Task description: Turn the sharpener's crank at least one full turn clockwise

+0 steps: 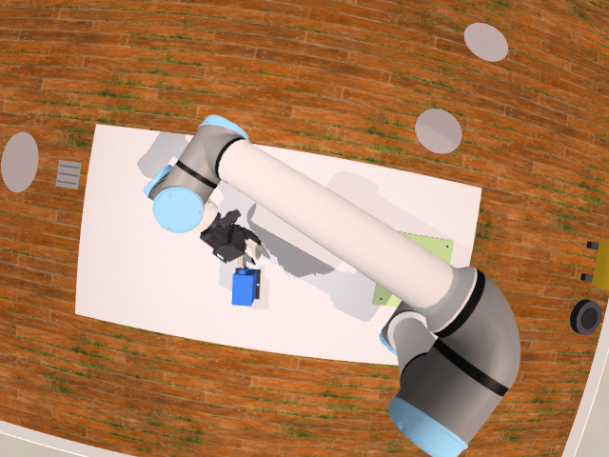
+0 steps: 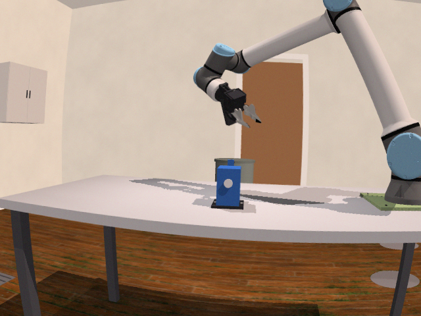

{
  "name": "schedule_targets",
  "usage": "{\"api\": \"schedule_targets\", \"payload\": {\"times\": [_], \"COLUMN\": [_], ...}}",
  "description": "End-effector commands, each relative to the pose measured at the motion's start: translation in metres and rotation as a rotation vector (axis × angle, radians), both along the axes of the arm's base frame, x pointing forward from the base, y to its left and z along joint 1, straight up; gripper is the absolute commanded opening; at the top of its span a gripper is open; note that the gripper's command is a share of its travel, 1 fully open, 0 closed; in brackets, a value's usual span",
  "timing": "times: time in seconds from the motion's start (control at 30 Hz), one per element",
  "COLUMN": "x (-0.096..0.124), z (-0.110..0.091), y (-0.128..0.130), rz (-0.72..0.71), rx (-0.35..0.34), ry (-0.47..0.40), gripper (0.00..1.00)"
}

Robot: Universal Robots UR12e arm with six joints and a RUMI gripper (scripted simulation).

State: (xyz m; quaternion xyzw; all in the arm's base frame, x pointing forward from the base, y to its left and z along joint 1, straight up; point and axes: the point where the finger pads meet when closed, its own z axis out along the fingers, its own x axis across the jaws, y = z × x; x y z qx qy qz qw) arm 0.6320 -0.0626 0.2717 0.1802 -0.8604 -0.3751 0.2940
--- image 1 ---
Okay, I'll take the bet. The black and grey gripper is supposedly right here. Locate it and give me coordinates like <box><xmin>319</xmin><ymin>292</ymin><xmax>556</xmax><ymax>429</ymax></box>
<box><xmin>200</xmin><ymin>212</ymin><xmax>270</xmax><ymax>268</ymax></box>

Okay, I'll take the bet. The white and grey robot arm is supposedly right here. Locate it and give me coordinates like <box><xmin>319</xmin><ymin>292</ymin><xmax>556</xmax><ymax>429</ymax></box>
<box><xmin>143</xmin><ymin>114</ymin><xmax>521</xmax><ymax>457</ymax></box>

